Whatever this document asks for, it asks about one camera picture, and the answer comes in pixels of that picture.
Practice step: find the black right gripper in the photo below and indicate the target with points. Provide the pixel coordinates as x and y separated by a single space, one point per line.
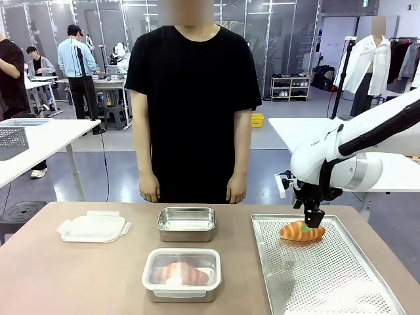
311 201

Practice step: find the golden brown croissant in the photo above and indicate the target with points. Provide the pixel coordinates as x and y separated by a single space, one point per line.
292 233
187 274

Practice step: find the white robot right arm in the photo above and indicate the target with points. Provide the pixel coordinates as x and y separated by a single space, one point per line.
311 157

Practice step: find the person's right forearm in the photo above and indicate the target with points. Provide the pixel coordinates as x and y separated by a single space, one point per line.
145 154

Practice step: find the person's left forearm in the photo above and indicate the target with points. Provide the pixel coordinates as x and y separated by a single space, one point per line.
240 154

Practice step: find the person's left hand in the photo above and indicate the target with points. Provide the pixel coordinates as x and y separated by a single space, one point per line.
237 190

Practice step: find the person's right hand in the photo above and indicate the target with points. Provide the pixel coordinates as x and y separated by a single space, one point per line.
149 189

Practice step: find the perforated aluminium baking tray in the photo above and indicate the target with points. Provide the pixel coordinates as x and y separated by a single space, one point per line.
311 279

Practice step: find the yellow plastic crate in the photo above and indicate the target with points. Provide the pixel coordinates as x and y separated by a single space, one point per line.
257 120

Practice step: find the white shoe rack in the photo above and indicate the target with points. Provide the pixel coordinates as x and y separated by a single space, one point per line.
290 88

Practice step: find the black bag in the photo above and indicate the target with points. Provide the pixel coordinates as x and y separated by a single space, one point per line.
323 78

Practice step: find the black light stand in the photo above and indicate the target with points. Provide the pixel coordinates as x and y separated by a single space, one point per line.
341 78

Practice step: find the person in black shirt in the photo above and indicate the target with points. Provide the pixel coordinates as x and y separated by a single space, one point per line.
193 115

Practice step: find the mannequin with white shirt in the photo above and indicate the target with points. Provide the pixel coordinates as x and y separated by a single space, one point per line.
369 62

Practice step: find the white plastic clip lid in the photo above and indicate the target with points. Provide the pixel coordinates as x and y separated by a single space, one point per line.
93 227
147 272

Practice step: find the clothes rack with garments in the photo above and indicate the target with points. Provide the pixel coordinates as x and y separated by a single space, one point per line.
403 59

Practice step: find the grey step stool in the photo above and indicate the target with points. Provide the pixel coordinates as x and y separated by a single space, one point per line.
116 116

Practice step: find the grey workbench desk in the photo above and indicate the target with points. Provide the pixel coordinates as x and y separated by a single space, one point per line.
108 80

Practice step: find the white humanoid robot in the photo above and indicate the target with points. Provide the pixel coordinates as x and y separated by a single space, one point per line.
120 54

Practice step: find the black tripod stand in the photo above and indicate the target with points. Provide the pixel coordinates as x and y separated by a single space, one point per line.
86 92

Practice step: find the white sneaker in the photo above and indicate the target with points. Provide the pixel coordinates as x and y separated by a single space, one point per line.
38 173

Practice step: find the person in light blue shirt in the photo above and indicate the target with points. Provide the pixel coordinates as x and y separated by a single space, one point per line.
73 59

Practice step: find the black round stool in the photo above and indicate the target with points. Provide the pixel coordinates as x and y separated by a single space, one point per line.
19 211

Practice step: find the clear plastic storage box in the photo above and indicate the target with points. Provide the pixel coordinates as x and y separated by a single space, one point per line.
24 122

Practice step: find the grey perforated basket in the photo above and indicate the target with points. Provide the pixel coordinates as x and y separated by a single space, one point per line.
11 142

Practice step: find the seated person in grey hoodie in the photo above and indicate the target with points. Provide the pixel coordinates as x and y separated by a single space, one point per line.
41 65

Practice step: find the person in black clothes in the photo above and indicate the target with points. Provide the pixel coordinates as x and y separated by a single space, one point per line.
11 75

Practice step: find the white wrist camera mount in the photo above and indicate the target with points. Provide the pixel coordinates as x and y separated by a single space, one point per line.
281 186

